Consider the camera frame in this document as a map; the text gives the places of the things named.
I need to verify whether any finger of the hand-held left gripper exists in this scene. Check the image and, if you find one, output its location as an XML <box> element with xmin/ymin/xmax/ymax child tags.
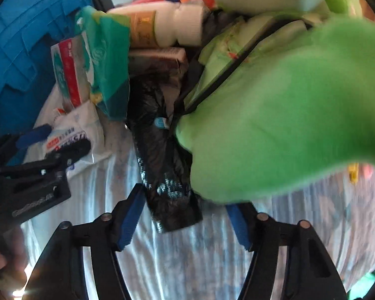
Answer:
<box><xmin>0</xmin><ymin>139</ymin><xmax>92</xmax><ymax>177</ymax></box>
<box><xmin>0</xmin><ymin>124</ymin><xmax>52</xmax><ymax>166</ymax></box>

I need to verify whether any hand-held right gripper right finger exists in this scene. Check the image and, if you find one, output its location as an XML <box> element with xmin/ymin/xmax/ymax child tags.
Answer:
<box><xmin>225</xmin><ymin>203</ymin><xmax>347</xmax><ymax>300</ymax></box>

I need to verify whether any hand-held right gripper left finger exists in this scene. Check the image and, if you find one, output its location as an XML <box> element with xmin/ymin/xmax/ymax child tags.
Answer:
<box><xmin>25</xmin><ymin>183</ymin><xmax>147</xmax><ymax>300</ymax></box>

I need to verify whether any white printed plastic bag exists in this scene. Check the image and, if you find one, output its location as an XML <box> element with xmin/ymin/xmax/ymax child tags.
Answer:
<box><xmin>23</xmin><ymin>100</ymin><xmax>113</xmax><ymax>179</ymax></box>

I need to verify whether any black bag roll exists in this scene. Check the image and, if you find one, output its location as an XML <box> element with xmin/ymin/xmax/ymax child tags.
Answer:
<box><xmin>126</xmin><ymin>81</ymin><xmax>203</xmax><ymax>233</ymax></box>

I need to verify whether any blue plastic crate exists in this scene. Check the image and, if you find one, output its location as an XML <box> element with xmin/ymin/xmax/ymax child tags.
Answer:
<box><xmin>0</xmin><ymin>0</ymin><xmax>105</xmax><ymax>141</ymax></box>

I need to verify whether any person's left hand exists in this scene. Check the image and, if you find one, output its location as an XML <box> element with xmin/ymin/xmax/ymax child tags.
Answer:
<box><xmin>0</xmin><ymin>225</ymin><xmax>28</xmax><ymax>282</ymax></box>

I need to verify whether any red white packet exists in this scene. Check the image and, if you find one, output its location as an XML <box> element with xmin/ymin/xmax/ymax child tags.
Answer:
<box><xmin>50</xmin><ymin>36</ymin><xmax>92</xmax><ymax>110</ymax></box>

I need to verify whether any green plush backpack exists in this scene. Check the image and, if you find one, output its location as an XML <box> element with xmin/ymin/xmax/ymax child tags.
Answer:
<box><xmin>172</xmin><ymin>12</ymin><xmax>375</xmax><ymax>204</ymax></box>

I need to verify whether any brown cardboard box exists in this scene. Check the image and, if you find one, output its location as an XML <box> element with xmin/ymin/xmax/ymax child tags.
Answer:
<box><xmin>128</xmin><ymin>47</ymin><xmax>188</xmax><ymax>77</ymax></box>

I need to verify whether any white bottle orange label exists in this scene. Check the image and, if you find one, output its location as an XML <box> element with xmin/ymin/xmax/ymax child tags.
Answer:
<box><xmin>108</xmin><ymin>1</ymin><xmax>207</xmax><ymax>47</ymax></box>

